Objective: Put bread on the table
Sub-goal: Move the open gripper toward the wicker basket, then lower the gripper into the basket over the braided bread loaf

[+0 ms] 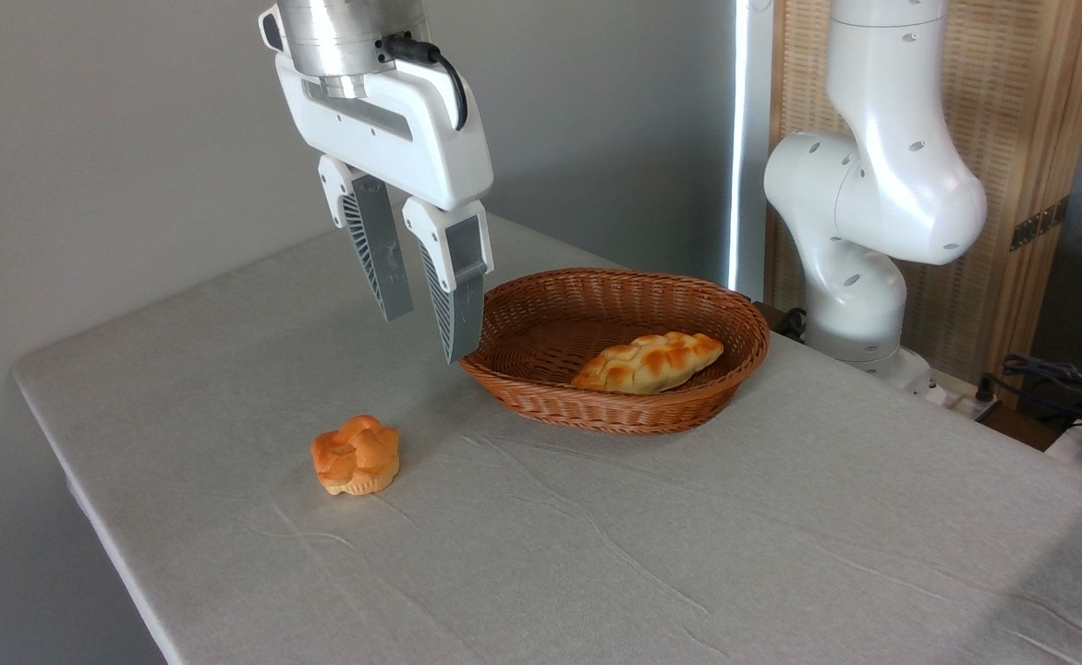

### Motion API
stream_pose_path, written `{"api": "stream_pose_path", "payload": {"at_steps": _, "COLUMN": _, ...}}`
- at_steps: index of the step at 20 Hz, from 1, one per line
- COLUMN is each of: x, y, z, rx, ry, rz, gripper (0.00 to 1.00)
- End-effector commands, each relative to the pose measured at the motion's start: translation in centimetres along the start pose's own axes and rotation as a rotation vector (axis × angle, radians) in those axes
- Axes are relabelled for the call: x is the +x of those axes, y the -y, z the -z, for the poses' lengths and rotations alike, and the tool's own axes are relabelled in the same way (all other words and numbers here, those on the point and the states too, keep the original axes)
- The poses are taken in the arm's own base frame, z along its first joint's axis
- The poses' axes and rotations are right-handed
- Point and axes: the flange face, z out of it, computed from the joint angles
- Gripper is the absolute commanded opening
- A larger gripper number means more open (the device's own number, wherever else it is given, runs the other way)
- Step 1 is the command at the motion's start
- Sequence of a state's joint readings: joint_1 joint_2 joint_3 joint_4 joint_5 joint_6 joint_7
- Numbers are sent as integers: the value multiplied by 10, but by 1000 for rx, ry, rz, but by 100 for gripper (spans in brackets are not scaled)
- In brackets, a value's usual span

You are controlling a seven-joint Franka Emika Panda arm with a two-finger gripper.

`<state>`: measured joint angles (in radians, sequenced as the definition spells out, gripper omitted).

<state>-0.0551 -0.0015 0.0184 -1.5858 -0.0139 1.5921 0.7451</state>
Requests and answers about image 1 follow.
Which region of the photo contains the brown oval wicker basket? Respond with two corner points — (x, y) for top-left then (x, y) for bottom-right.
(459, 268), (771, 435)

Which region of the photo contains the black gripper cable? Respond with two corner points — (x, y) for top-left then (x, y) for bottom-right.
(376, 35), (469, 131)

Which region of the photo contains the white vertical post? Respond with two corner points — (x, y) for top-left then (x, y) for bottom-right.
(727, 0), (774, 301)

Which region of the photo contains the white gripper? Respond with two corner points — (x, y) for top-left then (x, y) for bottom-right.
(274, 54), (494, 364)

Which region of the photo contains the metal screen hinge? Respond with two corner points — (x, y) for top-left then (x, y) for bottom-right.
(1010, 196), (1070, 252)

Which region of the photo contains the braided golden bread loaf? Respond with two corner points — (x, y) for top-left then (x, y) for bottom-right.
(570, 332), (724, 395)

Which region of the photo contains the black cable behind basket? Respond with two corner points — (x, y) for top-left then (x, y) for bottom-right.
(753, 300), (808, 343)

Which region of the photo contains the wooden folding screen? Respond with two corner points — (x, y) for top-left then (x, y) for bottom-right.
(767, 0), (1082, 384)

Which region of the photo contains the grey tablecloth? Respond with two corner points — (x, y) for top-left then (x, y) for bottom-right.
(12, 194), (1082, 665)

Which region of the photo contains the black cable bundle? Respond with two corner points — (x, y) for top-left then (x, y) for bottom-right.
(984, 354), (1082, 435)

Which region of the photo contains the flower-shaped orange bread bun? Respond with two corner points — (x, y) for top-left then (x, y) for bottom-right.
(310, 415), (401, 496)

